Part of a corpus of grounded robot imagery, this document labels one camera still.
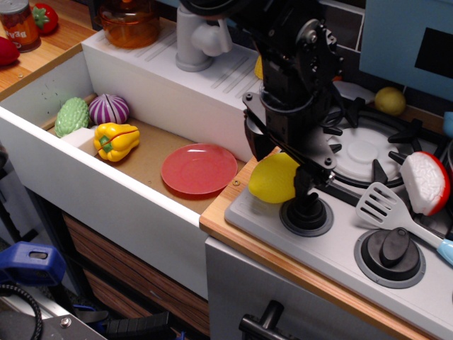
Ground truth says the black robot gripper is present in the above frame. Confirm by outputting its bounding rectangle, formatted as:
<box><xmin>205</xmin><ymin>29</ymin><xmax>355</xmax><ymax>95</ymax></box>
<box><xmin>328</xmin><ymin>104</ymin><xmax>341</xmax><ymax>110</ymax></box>
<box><xmin>242</xmin><ymin>92</ymin><xmax>337</xmax><ymax>205</ymax></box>

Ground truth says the yellow plastic toy lemon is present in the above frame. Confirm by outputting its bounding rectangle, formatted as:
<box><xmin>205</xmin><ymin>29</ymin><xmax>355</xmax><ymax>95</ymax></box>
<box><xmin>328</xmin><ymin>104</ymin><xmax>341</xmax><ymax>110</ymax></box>
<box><xmin>248</xmin><ymin>152</ymin><xmax>299</xmax><ymax>204</ymax></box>

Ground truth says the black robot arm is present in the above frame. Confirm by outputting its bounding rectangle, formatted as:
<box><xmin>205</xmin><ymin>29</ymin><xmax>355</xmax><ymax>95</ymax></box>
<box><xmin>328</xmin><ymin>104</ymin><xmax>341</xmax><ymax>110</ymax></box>
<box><xmin>182</xmin><ymin>1</ymin><xmax>343</xmax><ymax>200</ymax></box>

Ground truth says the red plastic plate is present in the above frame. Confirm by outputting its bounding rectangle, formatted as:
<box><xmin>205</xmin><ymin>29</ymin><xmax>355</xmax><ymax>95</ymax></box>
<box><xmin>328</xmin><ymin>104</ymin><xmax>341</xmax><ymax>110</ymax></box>
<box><xmin>161</xmin><ymin>143</ymin><xmax>238</xmax><ymax>195</ymax></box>

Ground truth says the small black stove knob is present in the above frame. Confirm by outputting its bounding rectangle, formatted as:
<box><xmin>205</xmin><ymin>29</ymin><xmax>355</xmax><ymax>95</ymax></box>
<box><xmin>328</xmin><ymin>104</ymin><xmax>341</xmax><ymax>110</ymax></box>
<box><xmin>280</xmin><ymin>193</ymin><xmax>334</xmax><ymax>237</ymax></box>

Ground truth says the black stove burner grate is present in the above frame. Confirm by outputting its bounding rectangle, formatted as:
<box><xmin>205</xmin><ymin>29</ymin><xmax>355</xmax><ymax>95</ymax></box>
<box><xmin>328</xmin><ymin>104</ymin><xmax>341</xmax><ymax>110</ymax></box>
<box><xmin>316</xmin><ymin>98</ymin><xmax>447</xmax><ymax>206</ymax></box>

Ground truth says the yellow toy corn piece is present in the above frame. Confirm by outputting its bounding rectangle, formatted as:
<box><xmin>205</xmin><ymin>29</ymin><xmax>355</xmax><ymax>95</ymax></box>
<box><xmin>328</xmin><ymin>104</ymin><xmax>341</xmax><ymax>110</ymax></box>
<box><xmin>254</xmin><ymin>55</ymin><xmax>264</xmax><ymax>80</ymax></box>

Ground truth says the white flat toy piece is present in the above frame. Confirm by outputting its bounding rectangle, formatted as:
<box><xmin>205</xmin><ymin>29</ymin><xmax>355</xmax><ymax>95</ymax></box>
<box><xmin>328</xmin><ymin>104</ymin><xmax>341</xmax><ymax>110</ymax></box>
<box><xmin>333</xmin><ymin>80</ymin><xmax>375</xmax><ymax>104</ymax></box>

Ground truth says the yellow-green toy potato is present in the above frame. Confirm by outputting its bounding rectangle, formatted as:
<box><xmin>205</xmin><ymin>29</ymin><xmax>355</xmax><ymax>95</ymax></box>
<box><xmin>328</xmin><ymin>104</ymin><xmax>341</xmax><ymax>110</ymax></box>
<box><xmin>374</xmin><ymin>86</ymin><xmax>406</xmax><ymax>116</ymax></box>

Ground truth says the large black stove knob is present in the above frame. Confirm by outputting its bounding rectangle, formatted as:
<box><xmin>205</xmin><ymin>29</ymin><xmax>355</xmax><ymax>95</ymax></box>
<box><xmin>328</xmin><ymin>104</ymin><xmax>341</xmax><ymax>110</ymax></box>
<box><xmin>354</xmin><ymin>227</ymin><xmax>426</xmax><ymax>289</ymax></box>

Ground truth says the red and white toy sushi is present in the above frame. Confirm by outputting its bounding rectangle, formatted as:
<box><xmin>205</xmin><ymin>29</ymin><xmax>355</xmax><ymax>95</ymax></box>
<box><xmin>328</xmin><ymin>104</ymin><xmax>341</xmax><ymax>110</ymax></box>
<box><xmin>400</xmin><ymin>152</ymin><xmax>451</xmax><ymax>216</ymax></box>

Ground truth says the grey toy faucet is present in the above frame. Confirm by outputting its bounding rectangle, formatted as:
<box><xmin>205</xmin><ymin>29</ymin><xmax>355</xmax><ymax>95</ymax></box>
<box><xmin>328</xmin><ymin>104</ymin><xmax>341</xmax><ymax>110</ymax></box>
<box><xmin>176</xmin><ymin>4</ymin><xmax>233</xmax><ymax>72</ymax></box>

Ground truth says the yellow toy bell pepper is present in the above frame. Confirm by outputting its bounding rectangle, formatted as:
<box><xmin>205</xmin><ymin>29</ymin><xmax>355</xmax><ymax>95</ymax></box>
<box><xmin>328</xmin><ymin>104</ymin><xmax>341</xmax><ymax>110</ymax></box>
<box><xmin>93</xmin><ymin>123</ymin><xmax>140</xmax><ymax>162</ymax></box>

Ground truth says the purple striped toy onion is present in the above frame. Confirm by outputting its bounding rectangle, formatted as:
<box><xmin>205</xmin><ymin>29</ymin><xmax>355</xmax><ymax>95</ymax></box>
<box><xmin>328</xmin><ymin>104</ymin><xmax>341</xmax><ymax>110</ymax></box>
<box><xmin>88</xmin><ymin>94</ymin><xmax>130</xmax><ymax>125</ymax></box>

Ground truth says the white foam block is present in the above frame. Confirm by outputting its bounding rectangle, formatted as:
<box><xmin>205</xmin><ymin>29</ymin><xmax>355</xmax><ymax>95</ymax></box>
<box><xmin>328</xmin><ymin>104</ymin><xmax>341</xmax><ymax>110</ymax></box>
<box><xmin>61</xmin><ymin>127</ymin><xmax>98</xmax><ymax>157</ymax></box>

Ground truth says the orange transparent toy pot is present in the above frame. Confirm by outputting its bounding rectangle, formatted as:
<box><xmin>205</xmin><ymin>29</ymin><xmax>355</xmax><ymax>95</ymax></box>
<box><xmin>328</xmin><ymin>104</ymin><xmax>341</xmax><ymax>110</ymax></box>
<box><xmin>97</xmin><ymin>0</ymin><xmax>160</xmax><ymax>50</ymax></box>

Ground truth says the green bumpy toy gourd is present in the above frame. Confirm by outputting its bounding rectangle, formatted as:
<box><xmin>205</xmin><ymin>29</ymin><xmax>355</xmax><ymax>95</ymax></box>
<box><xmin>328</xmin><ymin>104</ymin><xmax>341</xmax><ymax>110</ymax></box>
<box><xmin>55</xmin><ymin>97</ymin><xmax>89</xmax><ymax>137</ymax></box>

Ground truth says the red toy strawberry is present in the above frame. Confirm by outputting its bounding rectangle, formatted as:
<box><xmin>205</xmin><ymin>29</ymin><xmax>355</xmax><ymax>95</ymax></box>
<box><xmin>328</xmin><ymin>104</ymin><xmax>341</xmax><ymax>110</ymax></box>
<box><xmin>32</xmin><ymin>3</ymin><xmax>59</xmax><ymax>35</ymax></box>

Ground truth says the blue plastic clamp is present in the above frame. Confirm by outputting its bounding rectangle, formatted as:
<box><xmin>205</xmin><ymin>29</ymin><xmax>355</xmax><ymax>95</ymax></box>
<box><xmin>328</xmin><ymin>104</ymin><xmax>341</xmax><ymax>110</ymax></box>
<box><xmin>1</xmin><ymin>242</ymin><xmax>67</xmax><ymax>286</ymax></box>

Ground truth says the red toy vegetable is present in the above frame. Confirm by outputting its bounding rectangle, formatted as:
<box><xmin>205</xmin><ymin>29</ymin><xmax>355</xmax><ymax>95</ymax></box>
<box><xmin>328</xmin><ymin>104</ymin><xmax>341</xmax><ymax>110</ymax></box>
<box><xmin>0</xmin><ymin>37</ymin><xmax>20</xmax><ymax>66</ymax></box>

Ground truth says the toy beans can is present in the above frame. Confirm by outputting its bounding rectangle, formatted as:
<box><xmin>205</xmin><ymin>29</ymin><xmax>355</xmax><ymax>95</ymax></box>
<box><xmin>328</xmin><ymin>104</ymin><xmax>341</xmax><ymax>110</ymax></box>
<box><xmin>1</xmin><ymin>0</ymin><xmax>41</xmax><ymax>53</ymax></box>

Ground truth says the grey spatula with blue handle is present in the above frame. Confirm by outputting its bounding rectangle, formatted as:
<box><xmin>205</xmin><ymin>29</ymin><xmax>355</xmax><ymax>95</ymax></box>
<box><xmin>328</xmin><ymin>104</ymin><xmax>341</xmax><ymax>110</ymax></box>
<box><xmin>355</xmin><ymin>182</ymin><xmax>452</xmax><ymax>266</ymax></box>

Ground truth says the metal oven door handle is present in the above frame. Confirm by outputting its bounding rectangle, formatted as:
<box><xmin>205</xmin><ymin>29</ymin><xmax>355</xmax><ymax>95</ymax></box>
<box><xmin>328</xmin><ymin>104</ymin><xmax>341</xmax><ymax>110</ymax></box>
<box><xmin>239</xmin><ymin>300</ymin><xmax>294</xmax><ymax>340</ymax></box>

